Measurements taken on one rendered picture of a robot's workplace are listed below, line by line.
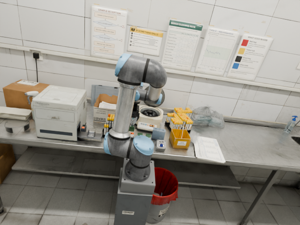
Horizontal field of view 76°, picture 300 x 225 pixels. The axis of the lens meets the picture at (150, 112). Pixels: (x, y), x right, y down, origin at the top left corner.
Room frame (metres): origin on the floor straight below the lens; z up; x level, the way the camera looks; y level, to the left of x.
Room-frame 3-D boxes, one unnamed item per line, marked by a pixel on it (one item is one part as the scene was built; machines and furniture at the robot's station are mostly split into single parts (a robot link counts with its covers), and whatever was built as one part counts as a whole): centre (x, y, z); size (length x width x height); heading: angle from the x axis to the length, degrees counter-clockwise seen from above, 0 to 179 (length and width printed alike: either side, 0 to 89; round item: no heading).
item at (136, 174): (0.84, 0.01, 1.00); 0.15 x 0.15 x 0.10
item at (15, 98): (1.48, 1.05, 0.97); 0.31 x 0.23 x 0.18; 91
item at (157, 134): (1.31, -0.10, 0.92); 0.10 x 0.07 x 0.10; 89
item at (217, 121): (1.77, -0.68, 0.94); 0.20 x 0.17 x 0.14; 80
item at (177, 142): (1.30, -0.27, 0.93); 0.13 x 0.13 x 0.10; 12
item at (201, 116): (1.76, -0.51, 0.97); 0.26 x 0.17 x 0.19; 111
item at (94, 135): (1.15, 0.42, 0.92); 0.21 x 0.07 x 0.05; 97
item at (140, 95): (1.20, 0.11, 1.28); 0.11 x 0.11 x 0.08; 89
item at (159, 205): (1.30, -0.19, 0.22); 0.38 x 0.37 x 0.44; 97
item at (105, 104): (1.55, 0.37, 0.95); 0.29 x 0.25 x 0.15; 7
